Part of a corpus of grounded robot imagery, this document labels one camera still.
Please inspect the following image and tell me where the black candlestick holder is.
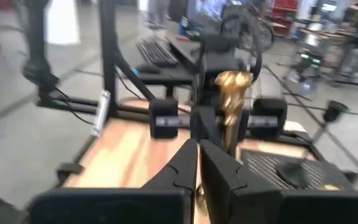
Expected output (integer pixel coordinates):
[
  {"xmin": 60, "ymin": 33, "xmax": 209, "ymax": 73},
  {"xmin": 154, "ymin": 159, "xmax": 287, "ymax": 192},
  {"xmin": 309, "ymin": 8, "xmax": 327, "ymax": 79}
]
[{"xmin": 274, "ymin": 99, "xmax": 350, "ymax": 189}]

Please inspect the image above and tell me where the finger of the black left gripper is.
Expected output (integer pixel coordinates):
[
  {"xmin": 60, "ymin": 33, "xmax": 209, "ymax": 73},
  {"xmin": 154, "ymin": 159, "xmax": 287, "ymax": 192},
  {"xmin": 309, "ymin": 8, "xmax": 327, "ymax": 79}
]
[
  {"xmin": 190, "ymin": 105, "xmax": 224, "ymax": 145},
  {"xmin": 235, "ymin": 109, "xmax": 251, "ymax": 142}
]

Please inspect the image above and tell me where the dark computer desk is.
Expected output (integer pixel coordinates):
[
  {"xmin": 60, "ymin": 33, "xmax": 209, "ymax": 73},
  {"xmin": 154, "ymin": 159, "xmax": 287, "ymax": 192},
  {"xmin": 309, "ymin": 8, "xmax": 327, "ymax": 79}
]
[{"xmin": 134, "ymin": 33, "xmax": 206, "ymax": 90}]

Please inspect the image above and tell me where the red cabinet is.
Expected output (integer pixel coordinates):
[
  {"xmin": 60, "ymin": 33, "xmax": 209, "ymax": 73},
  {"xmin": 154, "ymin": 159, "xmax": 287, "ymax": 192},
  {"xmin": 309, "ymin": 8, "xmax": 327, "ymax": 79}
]
[{"xmin": 271, "ymin": 0, "xmax": 300, "ymax": 29}]

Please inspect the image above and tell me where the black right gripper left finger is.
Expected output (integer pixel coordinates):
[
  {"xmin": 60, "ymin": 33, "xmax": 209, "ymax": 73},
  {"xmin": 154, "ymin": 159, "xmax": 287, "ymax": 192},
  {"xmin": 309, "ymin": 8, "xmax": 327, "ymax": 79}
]
[{"xmin": 27, "ymin": 138, "xmax": 199, "ymax": 224}]

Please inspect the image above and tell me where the silver metal bracket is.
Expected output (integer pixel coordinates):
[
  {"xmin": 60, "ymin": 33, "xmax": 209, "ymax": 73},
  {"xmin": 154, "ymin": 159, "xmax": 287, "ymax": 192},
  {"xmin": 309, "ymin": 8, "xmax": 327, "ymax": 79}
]
[{"xmin": 90, "ymin": 89, "xmax": 112, "ymax": 138}]

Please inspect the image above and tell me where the black computer mouse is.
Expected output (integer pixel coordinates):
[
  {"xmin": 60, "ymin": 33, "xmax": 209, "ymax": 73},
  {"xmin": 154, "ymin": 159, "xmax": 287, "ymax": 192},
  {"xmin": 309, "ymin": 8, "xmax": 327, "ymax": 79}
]
[{"xmin": 136, "ymin": 63, "xmax": 162, "ymax": 75}]

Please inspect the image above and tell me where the black metal rig frame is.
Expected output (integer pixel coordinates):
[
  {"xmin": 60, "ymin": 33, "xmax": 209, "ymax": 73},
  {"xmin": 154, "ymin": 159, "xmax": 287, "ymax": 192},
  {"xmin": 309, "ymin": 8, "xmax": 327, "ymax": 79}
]
[{"xmin": 23, "ymin": 0, "xmax": 358, "ymax": 190}]

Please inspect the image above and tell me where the person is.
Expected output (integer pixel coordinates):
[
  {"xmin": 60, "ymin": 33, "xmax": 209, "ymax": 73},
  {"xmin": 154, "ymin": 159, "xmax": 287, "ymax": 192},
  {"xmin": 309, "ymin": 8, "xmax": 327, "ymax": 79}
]
[{"xmin": 144, "ymin": 0, "xmax": 171, "ymax": 29}]

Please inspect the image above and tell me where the short gold candlestick holder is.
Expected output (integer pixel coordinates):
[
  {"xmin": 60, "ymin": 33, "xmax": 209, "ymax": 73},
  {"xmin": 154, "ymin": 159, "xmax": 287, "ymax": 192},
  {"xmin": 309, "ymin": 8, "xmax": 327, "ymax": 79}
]
[{"xmin": 196, "ymin": 70, "xmax": 255, "ymax": 217}]

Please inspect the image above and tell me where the black perforated metal shelf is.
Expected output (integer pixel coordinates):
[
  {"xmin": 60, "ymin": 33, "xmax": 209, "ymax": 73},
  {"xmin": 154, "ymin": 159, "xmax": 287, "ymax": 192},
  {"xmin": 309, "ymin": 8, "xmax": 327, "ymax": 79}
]
[{"xmin": 240, "ymin": 148, "xmax": 356, "ymax": 191}]

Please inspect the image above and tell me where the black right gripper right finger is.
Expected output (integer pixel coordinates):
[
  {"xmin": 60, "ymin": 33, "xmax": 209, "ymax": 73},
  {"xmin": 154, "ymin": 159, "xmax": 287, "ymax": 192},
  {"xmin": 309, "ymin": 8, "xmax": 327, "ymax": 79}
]
[{"xmin": 199, "ymin": 139, "xmax": 358, "ymax": 224}]

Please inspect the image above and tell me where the black keyboard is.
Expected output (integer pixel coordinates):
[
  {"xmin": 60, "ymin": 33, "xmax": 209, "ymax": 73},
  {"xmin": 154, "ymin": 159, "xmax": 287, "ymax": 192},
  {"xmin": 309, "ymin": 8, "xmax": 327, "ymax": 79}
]
[{"xmin": 135, "ymin": 39, "xmax": 180, "ymax": 68}]

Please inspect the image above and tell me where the computer monitor blue screen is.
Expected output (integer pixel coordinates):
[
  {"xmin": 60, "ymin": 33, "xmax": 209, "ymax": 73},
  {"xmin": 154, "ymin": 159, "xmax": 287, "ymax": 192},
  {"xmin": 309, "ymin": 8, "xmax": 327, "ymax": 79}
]
[{"xmin": 185, "ymin": 0, "xmax": 229, "ymax": 24}]

